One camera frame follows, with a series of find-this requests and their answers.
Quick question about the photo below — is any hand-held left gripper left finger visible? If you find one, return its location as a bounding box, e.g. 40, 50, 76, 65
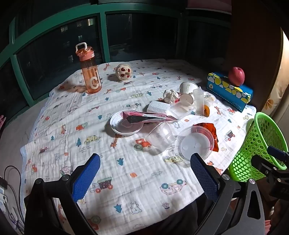
24, 153, 101, 235

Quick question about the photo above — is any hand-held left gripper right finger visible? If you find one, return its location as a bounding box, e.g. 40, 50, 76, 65
190, 153, 267, 235

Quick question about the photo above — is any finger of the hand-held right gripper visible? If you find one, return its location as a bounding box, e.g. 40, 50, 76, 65
251, 155, 279, 179
268, 146, 289, 163

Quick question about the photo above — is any green plastic basket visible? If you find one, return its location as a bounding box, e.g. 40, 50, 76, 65
228, 112, 289, 182

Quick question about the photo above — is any clear round plastic lid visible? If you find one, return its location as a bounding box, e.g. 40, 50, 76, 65
176, 126, 214, 162

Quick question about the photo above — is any red orange wrapper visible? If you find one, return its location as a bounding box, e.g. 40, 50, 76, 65
194, 123, 219, 152

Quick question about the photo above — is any clear shallow plastic dish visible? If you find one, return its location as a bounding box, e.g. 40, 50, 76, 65
110, 110, 144, 136

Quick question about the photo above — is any clear plastic box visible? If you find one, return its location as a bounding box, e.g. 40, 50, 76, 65
169, 103, 196, 119

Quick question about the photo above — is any clear ribbed plastic cup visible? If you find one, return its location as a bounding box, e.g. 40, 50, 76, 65
193, 88, 205, 116

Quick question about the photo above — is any small clear lidded container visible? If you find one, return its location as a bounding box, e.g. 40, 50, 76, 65
203, 91, 217, 106

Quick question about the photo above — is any white paper cup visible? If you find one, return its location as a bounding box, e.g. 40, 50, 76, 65
180, 92, 195, 106

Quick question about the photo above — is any pink foil wrapper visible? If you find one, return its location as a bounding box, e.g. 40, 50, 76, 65
119, 111, 179, 124

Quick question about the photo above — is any white tissue pack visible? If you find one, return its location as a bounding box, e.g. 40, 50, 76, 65
147, 101, 172, 114

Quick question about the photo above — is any white tissue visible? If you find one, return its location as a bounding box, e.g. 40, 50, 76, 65
163, 89, 180, 104

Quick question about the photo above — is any green print paper cup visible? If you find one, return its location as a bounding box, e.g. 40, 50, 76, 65
179, 81, 199, 95

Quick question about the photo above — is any printed white blanket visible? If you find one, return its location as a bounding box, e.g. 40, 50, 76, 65
20, 59, 258, 235

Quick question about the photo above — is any blue box with yellow dots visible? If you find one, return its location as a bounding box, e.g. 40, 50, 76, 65
206, 72, 254, 113

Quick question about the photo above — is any white power strip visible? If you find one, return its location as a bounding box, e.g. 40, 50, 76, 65
0, 177, 8, 204

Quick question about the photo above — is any red apple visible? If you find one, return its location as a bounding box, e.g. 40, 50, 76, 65
228, 67, 245, 87

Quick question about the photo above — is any orange water bottle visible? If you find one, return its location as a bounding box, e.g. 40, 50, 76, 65
76, 42, 102, 94

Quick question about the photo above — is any dark wooden board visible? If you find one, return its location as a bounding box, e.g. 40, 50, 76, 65
226, 0, 282, 111

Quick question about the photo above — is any round beige plush toy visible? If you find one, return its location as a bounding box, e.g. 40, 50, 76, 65
115, 63, 132, 81

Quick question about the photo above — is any black cable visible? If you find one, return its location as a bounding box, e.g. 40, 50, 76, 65
4, 166, 25, 228

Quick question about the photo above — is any green window frame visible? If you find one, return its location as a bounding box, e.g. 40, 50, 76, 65
0, 5, 231, 127

